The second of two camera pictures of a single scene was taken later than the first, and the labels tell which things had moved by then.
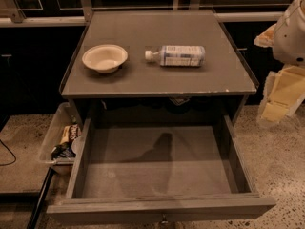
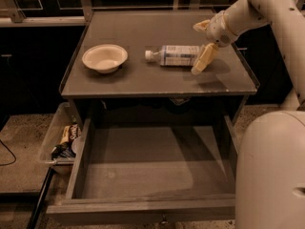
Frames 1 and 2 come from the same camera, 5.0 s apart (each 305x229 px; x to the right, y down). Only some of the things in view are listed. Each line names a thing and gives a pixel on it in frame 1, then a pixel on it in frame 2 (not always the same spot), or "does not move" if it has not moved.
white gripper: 291,37 → 216,29
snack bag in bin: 71,133 does not move
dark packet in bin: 64,150 does not move
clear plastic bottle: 178,55 does not move
